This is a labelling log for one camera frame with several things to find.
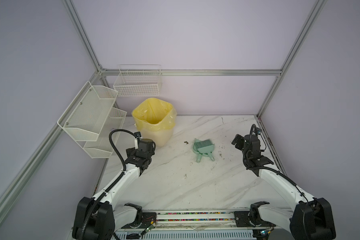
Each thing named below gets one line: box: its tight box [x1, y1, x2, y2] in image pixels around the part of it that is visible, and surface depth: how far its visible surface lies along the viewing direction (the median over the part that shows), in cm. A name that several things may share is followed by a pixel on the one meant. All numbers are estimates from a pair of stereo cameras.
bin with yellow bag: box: [131, 98, 177, 147], surface depth 94 cm
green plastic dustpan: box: [193, 138, 209, 164], surface depth 98 cm
